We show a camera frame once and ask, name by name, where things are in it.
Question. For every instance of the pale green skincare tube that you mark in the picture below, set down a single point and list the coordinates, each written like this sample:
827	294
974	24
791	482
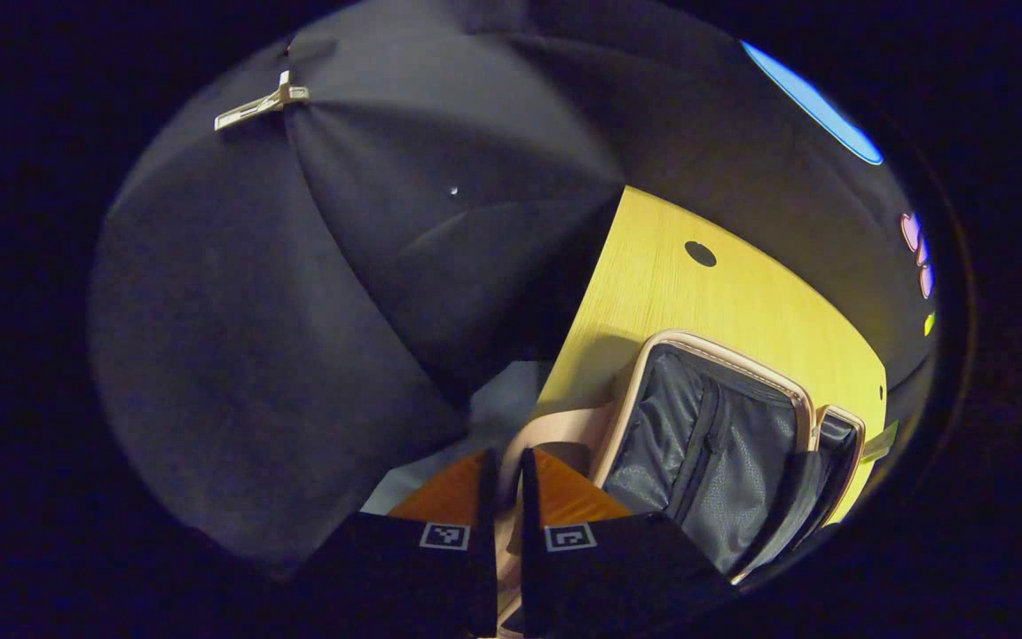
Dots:
879	442

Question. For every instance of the pink suitcase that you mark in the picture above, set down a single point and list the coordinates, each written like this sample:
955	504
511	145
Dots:
697	444

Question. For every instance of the black backdrop cloth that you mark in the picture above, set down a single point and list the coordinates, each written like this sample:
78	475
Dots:
254	311

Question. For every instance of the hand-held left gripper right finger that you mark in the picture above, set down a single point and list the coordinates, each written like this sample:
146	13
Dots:
529	497

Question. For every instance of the white plastic clip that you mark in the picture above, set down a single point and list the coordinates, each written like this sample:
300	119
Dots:
263	105

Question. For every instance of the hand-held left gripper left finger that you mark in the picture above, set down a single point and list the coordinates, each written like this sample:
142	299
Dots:
488	497

